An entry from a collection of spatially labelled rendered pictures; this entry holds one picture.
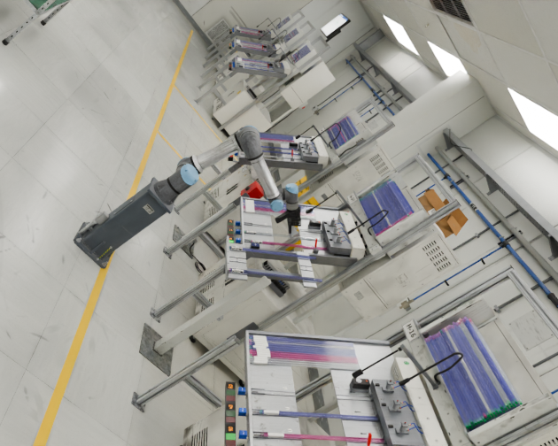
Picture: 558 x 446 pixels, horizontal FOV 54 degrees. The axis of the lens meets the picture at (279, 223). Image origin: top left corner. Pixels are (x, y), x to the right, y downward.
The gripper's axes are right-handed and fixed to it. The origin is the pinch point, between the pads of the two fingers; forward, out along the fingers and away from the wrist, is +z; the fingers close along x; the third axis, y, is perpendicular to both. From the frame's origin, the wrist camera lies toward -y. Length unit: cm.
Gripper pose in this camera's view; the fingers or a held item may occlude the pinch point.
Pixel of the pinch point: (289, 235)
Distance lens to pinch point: 346.3
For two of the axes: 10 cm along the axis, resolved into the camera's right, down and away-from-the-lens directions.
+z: 0.3, 8.8, 4.8
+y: 10.0, -0.6, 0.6
